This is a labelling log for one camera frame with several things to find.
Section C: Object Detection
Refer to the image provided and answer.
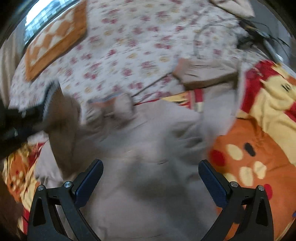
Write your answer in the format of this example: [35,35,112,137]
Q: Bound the beige trousers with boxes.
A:
[34,58,243,241]

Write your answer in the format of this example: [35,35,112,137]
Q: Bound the orange red yellow blanket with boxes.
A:
[0,59,296,241]

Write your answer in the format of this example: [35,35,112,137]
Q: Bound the orange checkered cushion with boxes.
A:
[25,1,87,81]

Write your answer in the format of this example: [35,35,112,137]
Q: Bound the window with grille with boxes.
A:
[24,0,78,44]

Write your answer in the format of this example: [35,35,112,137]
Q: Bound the floral white quilt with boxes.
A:
[10,1,266,109]

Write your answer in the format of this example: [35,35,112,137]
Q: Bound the black tripod stand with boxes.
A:
[237,19,284,64]

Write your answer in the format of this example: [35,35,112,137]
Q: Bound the beige cloth at corner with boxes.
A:
[210,0,255,18]

